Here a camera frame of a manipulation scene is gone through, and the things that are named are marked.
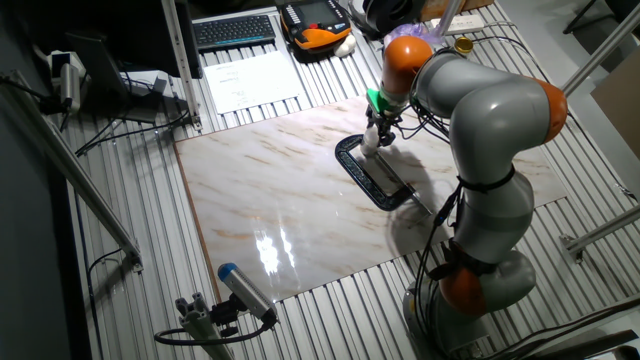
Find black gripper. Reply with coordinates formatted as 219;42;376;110
365;103;404;149

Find black metal C-clamp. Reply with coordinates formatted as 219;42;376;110
334;133;434;216

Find purple plastic bag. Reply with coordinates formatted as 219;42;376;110
383;22;442;51

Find black round spool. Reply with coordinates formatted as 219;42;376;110
349;0;427;39

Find marble pattern board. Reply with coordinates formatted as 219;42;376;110
174;92;569;304

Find orange and black teach pendant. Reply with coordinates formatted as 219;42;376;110
278;0;353;52

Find white power strip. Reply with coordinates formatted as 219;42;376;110
429;13;486;37

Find printed white paper sheet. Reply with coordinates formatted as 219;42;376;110
203;49;304;116

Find brown cardboard box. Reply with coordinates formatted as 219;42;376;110
419;0;494;23

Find black keyboard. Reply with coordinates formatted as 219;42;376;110
192;14;277;53

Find upright aluminium profile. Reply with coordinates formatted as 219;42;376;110
160;0;204;133

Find brown cardboard panel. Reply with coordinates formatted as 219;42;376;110
590;59;640;162

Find short aluminium profile stand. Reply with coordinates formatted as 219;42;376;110
174;292;234;360

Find black tablet stand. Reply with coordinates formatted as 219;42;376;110
64;32;132;102

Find black monitor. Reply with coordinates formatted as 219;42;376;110
14;0;204;81

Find long diagonal aluminium beam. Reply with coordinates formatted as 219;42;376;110
0;69;144;274

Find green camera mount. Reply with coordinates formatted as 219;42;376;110
365;88;397;116

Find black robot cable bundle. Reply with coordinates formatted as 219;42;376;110
394;92;474;360

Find aluminium post by power strip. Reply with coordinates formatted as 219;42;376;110
433;0;467;37

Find silver camera with blue cap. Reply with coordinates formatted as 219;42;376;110
217;262;279;324

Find tall aluminium post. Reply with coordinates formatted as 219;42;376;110
561;3;640;97

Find low aluminium beam with bracket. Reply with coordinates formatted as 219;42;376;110
558;204;640;265

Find black table cables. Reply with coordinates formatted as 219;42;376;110
74;108;192;157

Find black camera cable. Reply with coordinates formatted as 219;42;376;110
153;319;277;348

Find silver camera on bracket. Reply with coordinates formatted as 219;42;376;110
47;49;84;114

